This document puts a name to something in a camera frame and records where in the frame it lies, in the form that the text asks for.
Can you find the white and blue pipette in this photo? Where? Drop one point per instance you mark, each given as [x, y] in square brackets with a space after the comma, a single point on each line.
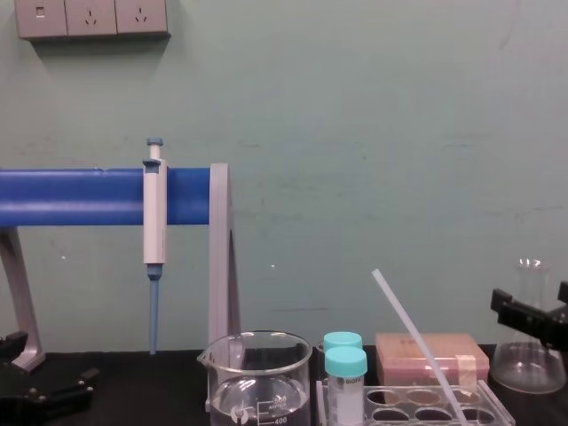
[154, 213]

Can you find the glass beaker with liquid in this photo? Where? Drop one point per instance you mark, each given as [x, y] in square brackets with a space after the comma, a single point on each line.
[259, 381]

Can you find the blue and grey pipette stand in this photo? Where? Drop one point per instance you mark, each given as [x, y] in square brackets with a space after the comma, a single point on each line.
[71, 195]

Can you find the clear glass conical flask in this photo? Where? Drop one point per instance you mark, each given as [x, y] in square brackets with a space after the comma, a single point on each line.
[523, 370]

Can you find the pink pipette tip box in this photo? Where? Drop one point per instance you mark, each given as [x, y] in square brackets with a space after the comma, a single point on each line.
[399, 364]

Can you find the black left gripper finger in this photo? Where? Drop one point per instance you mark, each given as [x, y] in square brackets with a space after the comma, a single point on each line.
[62, 387]
[13, 341]

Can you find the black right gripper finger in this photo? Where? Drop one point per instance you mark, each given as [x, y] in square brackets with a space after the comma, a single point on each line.
[563, 295]
[528, 317]

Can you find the clear plastic tube rack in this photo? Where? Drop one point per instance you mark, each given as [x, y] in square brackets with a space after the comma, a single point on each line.
[486, 406]

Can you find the beige tape strip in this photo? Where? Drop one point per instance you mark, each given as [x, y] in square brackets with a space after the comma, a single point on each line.
[466, 368]

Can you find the grey power wall socket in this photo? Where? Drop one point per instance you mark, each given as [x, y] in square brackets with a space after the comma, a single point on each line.
[91, 17]
[141, 16]

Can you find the teal capped sample tube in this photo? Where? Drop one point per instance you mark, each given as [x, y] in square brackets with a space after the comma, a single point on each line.
[341, 340]
[346, 368]

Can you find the translucent white stirring rod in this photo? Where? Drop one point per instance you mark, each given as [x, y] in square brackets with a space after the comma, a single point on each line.
[410, 328]

